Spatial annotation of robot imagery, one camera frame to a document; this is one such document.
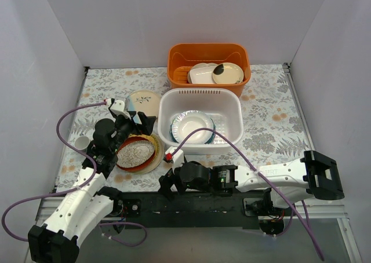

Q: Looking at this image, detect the cream plate black spot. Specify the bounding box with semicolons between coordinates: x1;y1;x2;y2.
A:
212;63;244;84

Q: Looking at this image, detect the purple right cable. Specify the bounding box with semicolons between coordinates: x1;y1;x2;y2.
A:
170;127;325;260

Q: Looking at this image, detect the white round plate in bin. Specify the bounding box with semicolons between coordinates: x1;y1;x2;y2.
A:
187;63;217;83

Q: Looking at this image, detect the speckled round plate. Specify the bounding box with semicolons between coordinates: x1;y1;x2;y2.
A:
117;140;155;168

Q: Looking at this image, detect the white plastic bin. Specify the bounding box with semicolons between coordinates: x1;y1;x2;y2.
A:
158;88;244;148

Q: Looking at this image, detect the cream large plate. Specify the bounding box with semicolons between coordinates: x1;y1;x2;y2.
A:
123;134;164;174

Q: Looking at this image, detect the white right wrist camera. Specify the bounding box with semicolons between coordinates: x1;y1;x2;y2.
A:
163;147;185;169

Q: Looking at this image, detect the white rectangular dish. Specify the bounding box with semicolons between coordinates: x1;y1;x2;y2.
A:
189;66;216;84

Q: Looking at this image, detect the aluminium frame rail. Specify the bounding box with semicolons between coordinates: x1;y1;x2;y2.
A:
35;196;362;262

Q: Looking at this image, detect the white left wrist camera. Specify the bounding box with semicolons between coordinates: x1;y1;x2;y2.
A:
106;98;130;119

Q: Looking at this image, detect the floral table mat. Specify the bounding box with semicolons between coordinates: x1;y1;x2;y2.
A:
56;64;322;193

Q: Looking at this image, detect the purple cable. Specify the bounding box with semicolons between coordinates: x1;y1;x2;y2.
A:
170;127;325;260
1;100;148;247

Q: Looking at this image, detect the white printed mug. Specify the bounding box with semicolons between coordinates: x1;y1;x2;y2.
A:
74;136;90;151

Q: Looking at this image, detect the teal scalloped plate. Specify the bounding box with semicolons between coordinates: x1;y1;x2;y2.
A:
170;116;216;144

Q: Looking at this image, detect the orange plastic bin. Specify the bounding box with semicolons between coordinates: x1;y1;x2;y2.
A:
167;43;251;97

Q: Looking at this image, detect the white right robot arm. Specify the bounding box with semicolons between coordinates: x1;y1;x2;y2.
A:
158;148;345;215

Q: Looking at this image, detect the white deep plate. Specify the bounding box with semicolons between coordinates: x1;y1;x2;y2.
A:
170;110;215;144

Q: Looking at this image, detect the cream leaf pattern plate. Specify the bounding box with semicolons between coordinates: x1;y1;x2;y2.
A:
128;90;161;117

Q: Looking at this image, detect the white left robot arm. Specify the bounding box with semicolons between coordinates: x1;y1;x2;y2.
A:
28;111;156;262

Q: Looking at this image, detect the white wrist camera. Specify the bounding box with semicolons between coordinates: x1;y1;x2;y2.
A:
106;98;130;119
163;147;185;169

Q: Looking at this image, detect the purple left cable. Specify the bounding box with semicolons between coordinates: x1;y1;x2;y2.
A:
1;100;148;247

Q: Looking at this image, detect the red round plate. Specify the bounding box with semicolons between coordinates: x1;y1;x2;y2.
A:
116;136;155;171

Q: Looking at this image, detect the gold rimmed plate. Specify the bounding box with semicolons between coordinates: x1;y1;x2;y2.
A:
143;133;164;170

